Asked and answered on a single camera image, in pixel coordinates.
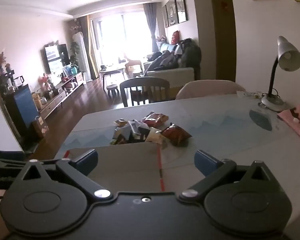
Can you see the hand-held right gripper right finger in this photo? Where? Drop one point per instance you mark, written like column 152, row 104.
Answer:
column 206, row 162

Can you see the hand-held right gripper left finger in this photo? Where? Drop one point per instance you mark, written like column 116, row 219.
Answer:
column 86, row 161

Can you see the cardboard box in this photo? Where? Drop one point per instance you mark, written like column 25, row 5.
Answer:
column 120, row 162

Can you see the dark brown snack packet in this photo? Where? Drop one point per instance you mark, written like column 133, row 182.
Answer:
column 120, row 137

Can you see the dark red snack packet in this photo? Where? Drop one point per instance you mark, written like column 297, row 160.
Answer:
column 176, row 133

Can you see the cream snack packet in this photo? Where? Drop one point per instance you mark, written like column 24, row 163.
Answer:
column 155, row 136

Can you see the black silver snack packet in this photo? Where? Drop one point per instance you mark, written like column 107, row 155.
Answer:
column 136, row 125

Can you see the printed tablecloth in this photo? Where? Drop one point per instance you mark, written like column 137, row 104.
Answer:
column 227, row 130

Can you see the white cabinet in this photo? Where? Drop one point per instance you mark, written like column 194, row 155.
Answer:
column 2, row 127

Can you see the brown paper bag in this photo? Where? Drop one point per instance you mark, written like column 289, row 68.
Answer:
column 40, row 127

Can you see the black cabinet with blue front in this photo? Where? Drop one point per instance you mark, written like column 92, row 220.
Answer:
column 22, row 105

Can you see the wooden television cabinet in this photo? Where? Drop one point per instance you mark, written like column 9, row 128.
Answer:
column 62, row 92

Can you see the pink upholstered chair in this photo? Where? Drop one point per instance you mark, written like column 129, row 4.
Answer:
column 210, row 88

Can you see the small wooden stool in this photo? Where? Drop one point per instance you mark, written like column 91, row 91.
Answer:
column 112, row 88

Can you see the small white wrappers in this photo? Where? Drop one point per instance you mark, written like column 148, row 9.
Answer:
column 248, row 95

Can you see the red flower arrangement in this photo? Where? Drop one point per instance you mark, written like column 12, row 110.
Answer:
column 43, row 80

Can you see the glass kettle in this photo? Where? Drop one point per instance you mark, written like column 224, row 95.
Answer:
column 18, row 81

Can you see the beige sofa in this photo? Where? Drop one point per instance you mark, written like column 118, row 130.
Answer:
column 170, row 76

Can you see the wooden coffee table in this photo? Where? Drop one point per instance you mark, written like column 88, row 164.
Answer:
column 112, row 68

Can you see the dark wooden chair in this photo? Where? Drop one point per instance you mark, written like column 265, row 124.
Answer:
column 145, row 82

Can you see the pink printed cloth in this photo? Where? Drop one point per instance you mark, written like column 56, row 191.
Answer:
column 297, row 122

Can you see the television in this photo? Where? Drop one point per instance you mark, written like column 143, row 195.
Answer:
column 56, row 57

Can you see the white standing air conditioner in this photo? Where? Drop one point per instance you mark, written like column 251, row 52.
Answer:
column 81, row 52

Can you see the green potted plant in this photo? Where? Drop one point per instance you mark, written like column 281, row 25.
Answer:
column 74, row 52

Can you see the wooden armchair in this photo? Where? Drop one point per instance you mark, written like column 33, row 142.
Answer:
column 133, row 62

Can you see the pile of dark clothes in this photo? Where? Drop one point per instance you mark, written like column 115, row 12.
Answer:
column 170, row 57

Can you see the brown curtain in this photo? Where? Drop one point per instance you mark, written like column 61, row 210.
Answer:
column 90, row 50

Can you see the red cushion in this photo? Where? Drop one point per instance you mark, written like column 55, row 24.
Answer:
column 175, row 37

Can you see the dark wooden door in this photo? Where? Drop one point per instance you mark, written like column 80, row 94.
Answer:
column 222, row 30

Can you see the grey desk lamp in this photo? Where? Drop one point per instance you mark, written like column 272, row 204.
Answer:
column 288, row 55

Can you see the grey curtain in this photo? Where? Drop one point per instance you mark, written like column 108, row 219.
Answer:
column 151, row 25

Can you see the dark framed wall picture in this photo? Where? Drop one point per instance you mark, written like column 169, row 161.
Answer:
column 170, row 10
column 181, row 5
column 165, row 15

